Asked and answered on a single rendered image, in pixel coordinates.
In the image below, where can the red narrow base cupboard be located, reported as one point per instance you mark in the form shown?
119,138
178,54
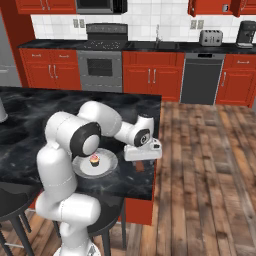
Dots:
236,81

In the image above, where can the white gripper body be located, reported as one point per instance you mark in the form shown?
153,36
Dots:
141,154

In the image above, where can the red base cupboards with drawers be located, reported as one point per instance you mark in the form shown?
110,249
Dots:
50,70

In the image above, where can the red open wall cabinet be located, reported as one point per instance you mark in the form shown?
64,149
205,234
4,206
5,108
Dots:
213,6

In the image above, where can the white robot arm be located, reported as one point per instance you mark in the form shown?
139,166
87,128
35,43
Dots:
58,166

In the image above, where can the dark sink basin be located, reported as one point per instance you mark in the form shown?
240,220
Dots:
153,45

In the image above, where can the red island counter base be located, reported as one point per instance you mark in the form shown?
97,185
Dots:
138,211

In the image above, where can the grey fridge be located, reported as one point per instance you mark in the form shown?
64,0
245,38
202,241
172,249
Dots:
8,53

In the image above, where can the black coffee machine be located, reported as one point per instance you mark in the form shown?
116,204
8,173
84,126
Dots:
246,33

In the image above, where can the dark grey microwave oven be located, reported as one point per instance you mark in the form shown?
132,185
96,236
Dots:
100,6

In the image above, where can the grey double wall socket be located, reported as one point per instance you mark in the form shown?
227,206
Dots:
78,23
197,24

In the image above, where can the red closed wall cupboard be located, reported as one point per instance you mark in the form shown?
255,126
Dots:
249,6

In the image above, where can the grey round plate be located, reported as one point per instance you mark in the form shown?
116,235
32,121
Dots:
106,165

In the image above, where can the red wall cupboards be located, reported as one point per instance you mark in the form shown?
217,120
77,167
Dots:
40,6

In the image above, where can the pink frosted cupcake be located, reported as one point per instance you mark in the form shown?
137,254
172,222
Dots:
95,160

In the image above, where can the brown chocolate bar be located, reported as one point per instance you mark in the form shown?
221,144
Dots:
140,166

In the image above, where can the silver toaster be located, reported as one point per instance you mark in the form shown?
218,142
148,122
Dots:
211,37

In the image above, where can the red sink base cupboard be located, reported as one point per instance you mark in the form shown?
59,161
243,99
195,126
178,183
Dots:
151,75

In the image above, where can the black round stool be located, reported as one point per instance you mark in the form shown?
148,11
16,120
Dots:
111,208
15,200

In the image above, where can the grey oven with hob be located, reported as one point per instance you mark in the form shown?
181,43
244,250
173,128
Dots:
100,68

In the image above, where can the red cabinet door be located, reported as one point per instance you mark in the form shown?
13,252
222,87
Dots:
191,7
236,8

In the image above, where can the small white cinnamon bottle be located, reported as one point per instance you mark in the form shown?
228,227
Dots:
226,8

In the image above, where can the dark grey dishwasher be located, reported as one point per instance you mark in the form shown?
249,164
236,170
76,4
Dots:
201,78

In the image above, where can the silver sink tap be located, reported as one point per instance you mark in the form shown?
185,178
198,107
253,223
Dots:
157,33

